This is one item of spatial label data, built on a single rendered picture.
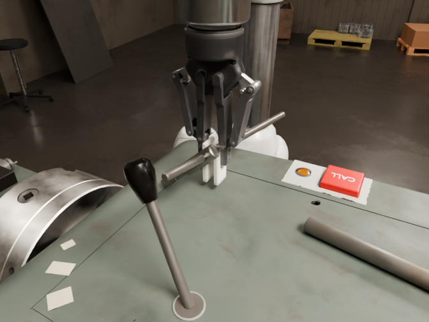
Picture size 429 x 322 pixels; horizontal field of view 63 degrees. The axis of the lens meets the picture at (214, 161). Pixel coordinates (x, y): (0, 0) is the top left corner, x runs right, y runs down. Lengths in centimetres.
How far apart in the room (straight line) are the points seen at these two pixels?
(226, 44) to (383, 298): 34
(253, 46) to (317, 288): 74
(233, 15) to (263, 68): 62
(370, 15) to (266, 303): 760
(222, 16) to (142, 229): 29
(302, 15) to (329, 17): 55
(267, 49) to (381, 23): 694
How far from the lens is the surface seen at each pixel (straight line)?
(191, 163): 47
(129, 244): 48
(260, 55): 103
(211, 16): 42
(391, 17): 791
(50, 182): 67
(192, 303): 41
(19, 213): 64
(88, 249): 49
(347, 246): 48
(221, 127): 50
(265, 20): 101
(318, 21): 794
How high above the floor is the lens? 159
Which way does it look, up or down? 32 degrees down
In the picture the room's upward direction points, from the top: straight up
